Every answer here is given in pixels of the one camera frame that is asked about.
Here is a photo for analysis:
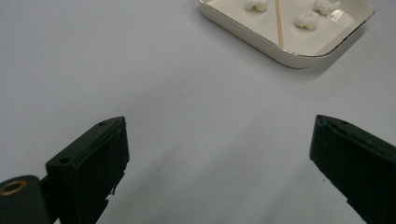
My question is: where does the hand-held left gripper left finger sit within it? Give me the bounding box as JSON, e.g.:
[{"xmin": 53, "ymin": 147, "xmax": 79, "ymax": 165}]
[{"xmin": 45, "ymin": 116, "xmax": 131, "ymax": 224}]

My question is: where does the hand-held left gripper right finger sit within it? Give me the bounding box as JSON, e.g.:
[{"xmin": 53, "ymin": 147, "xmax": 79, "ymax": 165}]
[{"xmin": 309, "ymin": 114, "xmax": 396, "ymax": 224}]

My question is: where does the white rectangular tray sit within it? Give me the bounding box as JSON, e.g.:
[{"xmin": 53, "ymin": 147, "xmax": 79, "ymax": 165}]
[{"xmin": 197, "ymin": 0, "xmax": 375, "ymax": 69}]

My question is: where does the white lumpy food piece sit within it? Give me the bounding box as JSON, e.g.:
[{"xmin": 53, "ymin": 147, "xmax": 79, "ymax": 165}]
[
  {"xmin": 312, "ymin": 0, "xmax": 341, "ymax": 17},
  {"xmin": 293, "ymin": 11, "xmax": 320, "ymax": 31},
  {"xmin": 243, "ymin": 0, "xmax": 269, "ymax": 13}
]

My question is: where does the thin wooden skewer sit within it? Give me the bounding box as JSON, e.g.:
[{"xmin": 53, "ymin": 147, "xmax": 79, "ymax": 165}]
[{"xmin": 275, "ymin": 0, "xmax": 285, "ymax": 49}]

